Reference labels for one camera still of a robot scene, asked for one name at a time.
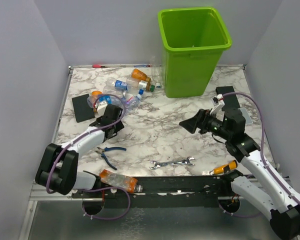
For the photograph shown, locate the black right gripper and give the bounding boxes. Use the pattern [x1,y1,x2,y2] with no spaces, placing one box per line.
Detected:
[179,108,232,140]

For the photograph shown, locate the small orange bottle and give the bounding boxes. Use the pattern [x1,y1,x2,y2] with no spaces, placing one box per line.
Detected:
[91,90,103,96]

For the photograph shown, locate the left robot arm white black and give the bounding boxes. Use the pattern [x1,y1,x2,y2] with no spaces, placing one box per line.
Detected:
[34,104,125,198]

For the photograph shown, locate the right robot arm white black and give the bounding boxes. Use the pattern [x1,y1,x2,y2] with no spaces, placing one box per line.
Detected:
[179,108,300,240]

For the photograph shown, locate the tall clear bottle by bin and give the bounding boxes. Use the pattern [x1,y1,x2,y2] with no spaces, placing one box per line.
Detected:
[150,56,163,89]

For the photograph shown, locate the green plastic bin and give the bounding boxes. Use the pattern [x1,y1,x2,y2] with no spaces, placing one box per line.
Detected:
[157,6,232,98]

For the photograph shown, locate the black flat box left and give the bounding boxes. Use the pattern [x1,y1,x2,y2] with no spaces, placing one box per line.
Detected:
[71,94,95,123]

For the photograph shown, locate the black flat box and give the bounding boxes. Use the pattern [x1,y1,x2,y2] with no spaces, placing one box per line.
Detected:
[71,94,95,123]
[215,86,241,111]

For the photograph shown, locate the clear bottle light-blue label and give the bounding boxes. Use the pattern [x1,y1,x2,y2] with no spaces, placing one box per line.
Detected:
[86,94,122,109]

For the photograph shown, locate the black flat box right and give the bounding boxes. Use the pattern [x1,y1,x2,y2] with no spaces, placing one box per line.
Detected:
[215,86,241,111]

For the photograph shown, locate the clear bottle blue label back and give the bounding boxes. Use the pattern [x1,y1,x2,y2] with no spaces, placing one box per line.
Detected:
[106,78,140,93]

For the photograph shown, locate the orange bottle at front edge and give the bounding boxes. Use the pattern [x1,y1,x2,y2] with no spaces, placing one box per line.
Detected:
[99,169,143,193]

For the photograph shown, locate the silver open-end wrench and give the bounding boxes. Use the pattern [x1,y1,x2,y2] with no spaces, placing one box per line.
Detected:
[149,156,196,170]

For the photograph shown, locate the orange juice bottle back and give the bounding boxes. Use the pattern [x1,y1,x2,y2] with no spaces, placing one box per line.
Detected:
[131,68,151,82]

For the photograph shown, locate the red marker pen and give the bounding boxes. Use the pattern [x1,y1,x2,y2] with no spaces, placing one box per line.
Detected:
[92,64,107,69]

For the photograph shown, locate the blue marker pen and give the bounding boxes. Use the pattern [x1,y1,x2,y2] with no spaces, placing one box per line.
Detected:
[133,64,151,68]

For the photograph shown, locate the blue handle pliers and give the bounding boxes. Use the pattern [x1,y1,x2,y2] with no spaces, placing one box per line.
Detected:
[94,146,127,171]

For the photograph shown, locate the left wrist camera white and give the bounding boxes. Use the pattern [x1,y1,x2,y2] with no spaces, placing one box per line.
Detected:
[94,101,108,117]

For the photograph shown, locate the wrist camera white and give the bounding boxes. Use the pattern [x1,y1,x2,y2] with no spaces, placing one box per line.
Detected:
[209,94,225,115]
[94,101,108,117]

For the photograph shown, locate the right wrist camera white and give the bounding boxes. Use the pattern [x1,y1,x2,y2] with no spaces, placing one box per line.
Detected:
[209,94,225,115]

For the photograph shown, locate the orange handle screwdriver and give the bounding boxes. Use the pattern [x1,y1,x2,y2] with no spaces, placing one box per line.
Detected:
[209,160,238,175]

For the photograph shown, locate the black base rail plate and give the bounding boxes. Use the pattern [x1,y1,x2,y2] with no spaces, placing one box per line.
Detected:
[71,173,281,208]

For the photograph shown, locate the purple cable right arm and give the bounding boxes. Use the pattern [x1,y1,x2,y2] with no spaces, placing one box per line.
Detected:
[221,91,300,238]

